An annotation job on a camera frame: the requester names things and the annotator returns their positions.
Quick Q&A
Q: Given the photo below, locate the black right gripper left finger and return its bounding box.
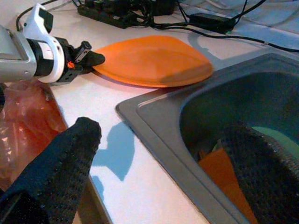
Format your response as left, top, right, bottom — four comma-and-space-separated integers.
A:
0, 117, 103, 224

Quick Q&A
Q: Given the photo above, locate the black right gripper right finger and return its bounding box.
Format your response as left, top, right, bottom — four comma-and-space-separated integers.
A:
219, 121, 299, 224

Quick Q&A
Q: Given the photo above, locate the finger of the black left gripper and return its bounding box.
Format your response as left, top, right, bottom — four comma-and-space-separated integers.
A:
84, 51, 106, 71

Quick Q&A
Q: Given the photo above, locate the orange plastic bowl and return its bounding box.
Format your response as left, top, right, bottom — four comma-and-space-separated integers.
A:
198, 148, 259, 224

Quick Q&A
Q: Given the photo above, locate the orange plastic plate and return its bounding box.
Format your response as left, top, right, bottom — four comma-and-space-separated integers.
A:
92, 35, 214, 88

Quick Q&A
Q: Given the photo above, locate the stainless steel kitchen sink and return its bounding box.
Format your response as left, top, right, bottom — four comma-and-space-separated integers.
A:
116, 53, 299, 224

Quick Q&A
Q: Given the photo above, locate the black power strip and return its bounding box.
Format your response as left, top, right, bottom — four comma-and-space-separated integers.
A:
77, 0, 141, 29

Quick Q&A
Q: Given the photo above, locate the green plate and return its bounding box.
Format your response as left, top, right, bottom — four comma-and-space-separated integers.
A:
252, 126, 299, 159

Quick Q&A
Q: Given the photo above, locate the red plastic bag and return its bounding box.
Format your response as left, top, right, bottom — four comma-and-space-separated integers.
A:
0, 80, 68, 189

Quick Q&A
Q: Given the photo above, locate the black power adapter brick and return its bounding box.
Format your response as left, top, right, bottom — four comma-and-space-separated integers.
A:
189, 13, 235, 33

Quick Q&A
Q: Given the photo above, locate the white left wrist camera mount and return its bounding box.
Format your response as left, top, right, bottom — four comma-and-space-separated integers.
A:
22, 3, 65, 83

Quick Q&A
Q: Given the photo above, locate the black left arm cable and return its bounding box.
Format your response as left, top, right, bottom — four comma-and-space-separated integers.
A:
15, 0, 61, 32

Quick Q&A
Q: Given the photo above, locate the long black counter cable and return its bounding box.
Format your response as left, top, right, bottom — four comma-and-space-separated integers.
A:
154, 22, 299, 52

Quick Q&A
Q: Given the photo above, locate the black adapter hanging cable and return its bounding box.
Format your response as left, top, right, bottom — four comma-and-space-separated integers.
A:
232, 0, 268, 21

